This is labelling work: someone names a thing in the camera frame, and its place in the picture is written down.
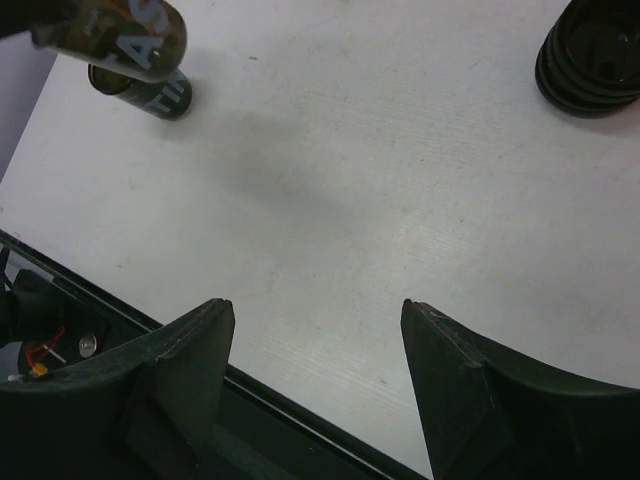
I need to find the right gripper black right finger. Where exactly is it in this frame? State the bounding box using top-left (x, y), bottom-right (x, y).
top-left (401, 300), bottom-right (639, 479)

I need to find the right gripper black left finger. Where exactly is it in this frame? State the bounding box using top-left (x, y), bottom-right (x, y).
top-left (1, 299), bottom-right (235, 479)

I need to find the dark coffee cup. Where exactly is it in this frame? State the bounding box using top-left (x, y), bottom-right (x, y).
top-left (30, 0), bottom-right (187, 83)
top-left (88, 65), bottom-right (193, 120)

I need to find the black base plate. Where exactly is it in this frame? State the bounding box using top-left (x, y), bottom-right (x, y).
top-left (1, 234), bottom-right (414, 479)

